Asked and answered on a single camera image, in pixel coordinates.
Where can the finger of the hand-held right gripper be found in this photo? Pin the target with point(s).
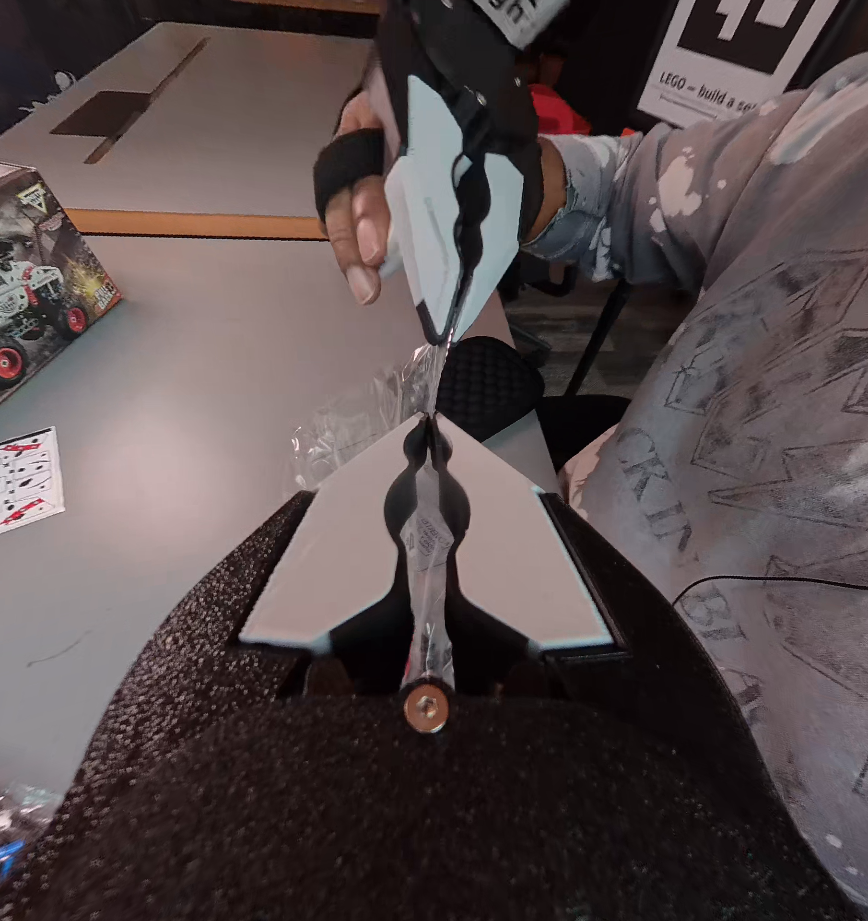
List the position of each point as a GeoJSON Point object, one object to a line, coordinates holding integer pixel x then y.
{"type": "Point", "coordinates": [502, 223]}
{"type": "Point", "coordinates": [427, 201]}

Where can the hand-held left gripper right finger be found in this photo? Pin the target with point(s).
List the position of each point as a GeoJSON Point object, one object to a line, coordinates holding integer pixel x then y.
{"type": "Point", "coordinates": [527, 568]}

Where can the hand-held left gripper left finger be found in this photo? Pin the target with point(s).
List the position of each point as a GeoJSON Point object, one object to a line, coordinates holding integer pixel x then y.
{"type": "Point", "coordinates": [326, 568]}

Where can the clear bag of mixed parts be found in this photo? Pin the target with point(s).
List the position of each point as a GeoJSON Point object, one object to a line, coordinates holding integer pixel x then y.
{"type": "Point", "coordinates": [348, 432]}

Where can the person's right forearm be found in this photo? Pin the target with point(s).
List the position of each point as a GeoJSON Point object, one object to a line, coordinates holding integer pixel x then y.
{"type": "Point", "coordinates": [621, 194]}

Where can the person's right hand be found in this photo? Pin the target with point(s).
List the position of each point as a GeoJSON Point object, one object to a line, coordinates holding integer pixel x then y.
{"type": "Point", "coordinates": [358, 237]}

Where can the grey table with wooden edge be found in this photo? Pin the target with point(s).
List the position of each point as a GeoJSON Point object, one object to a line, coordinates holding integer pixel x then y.
{"type": "Point", "coordinates": [261, 108]}

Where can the black white marker sign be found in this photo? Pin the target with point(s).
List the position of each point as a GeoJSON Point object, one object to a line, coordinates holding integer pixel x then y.
{"type": "Point", "coordinates": [693, 86]}

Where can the white sticker sheet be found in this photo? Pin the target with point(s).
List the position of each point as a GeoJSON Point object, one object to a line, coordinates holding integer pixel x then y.
{"type": "Point", "coordinates": [17, 482]}

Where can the black toy truck box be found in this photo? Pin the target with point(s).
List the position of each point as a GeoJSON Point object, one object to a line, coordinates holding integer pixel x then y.
{"type": "Point", "coordinates": [31, 288]}

